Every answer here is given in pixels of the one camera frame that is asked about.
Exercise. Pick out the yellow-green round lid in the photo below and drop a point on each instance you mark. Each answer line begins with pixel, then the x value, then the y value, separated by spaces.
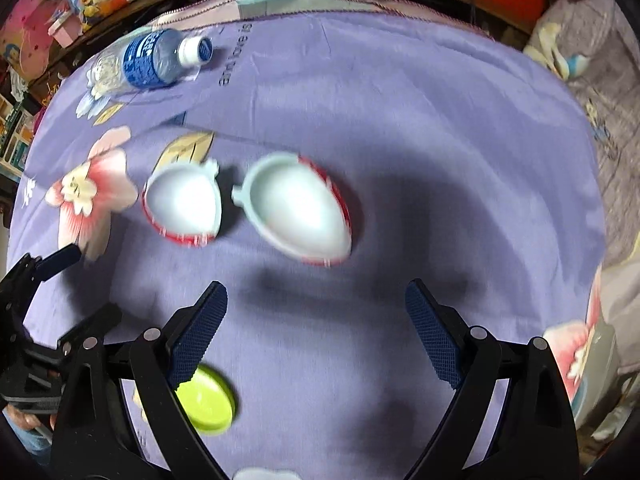
pixel 210 402

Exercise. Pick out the grey printed cloth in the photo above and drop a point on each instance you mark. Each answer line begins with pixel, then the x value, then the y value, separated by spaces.
pixel 600 85

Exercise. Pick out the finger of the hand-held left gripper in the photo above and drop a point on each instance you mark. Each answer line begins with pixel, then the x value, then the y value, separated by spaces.
pixel 55 260
pixel 95 325

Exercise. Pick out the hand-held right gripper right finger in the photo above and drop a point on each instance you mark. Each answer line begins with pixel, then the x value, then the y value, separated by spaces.
pixel 432 330

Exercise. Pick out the pink gift box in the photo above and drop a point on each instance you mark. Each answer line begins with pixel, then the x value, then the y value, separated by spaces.
pixel 40 25

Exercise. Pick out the white red plastic egg half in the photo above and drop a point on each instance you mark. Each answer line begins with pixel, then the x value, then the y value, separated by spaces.
pixel 182 200
pixel 295 205

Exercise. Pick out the pale plastic container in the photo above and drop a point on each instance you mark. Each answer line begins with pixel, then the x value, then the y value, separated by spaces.
pixel 610 380

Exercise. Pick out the clear bottle with blue label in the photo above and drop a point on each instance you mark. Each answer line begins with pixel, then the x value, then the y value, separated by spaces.
pixel 145 62

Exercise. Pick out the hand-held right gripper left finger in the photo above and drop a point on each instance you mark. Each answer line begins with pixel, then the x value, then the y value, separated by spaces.
pixel 200 330

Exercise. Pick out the purple floral blanket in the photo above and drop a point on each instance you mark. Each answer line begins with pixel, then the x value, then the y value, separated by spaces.
pixel 400 135

